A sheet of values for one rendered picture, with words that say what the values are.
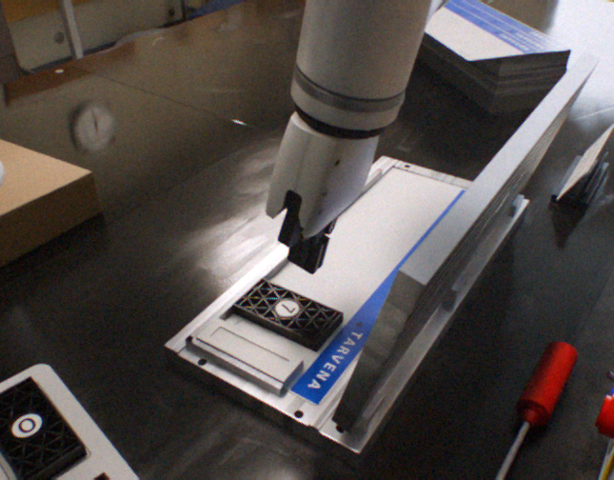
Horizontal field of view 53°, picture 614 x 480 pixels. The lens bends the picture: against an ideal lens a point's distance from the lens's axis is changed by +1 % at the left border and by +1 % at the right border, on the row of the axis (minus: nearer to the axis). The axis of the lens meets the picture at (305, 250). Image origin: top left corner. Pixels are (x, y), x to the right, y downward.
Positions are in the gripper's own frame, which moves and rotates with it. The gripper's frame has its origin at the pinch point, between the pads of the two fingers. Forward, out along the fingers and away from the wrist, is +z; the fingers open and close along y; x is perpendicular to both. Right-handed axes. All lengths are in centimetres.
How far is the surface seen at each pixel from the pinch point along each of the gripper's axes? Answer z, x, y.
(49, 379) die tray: 10.5, -12.4, 20.4
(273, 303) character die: 6.4, -1.0, 2.7
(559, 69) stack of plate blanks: 1, 6, -67
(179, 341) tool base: 7.7, -5.4, 11.5
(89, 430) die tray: 9.0, -5.4, 22.2
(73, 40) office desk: 97, -196, -133
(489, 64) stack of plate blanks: 2, -3, -60
